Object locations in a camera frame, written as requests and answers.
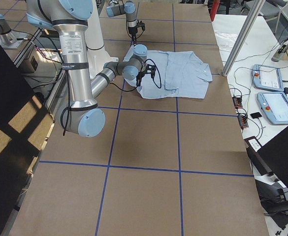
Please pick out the clear plastic bag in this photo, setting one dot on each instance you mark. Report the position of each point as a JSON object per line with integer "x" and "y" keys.
{"x": 225, "y": 41}

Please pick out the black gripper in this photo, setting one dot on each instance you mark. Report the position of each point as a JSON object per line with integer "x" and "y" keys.
{"x": 133, "y": 31}
{"x": 141, "y": 74}

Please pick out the orange black connector box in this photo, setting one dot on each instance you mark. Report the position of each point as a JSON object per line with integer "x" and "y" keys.
{"x": 237, "y": 101}

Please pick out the teach pendant tablet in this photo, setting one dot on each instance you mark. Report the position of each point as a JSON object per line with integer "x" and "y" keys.
{"x": 267, "y": 78}
{"x": 275, "y": 106}

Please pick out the far teach pendant tablet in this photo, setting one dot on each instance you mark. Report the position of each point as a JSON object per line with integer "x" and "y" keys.
{"x": 267, "y": 78}

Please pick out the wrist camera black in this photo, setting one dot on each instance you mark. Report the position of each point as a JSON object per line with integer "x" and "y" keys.
{"x": 141, "y": 25}
{"x": 151, "y": 70}

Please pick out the grey third robot base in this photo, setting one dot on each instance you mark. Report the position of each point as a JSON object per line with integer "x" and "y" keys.
{"x": 7, "y": 37}

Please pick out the near teach pendant tablet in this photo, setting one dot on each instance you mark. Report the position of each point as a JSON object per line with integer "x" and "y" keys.
{"x": 275, "y": 106}

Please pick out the black panel board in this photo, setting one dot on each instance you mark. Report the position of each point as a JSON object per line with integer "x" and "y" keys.
{"x": 23, "y": 126}

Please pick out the white central pedestal column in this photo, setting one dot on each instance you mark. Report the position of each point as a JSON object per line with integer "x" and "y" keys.
{"x": 96, "y": 52}

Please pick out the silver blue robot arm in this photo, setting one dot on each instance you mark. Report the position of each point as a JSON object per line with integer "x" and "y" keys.
{"x": 81, "y": 114}
{"x": 128, "y": 9}

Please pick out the light blue button-up shirt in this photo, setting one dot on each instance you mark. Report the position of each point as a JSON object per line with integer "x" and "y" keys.
{"x": 181, "y": 74}

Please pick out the aluminium frame post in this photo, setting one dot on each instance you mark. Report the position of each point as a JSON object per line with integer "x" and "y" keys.
{"x": 247, "y": 25}

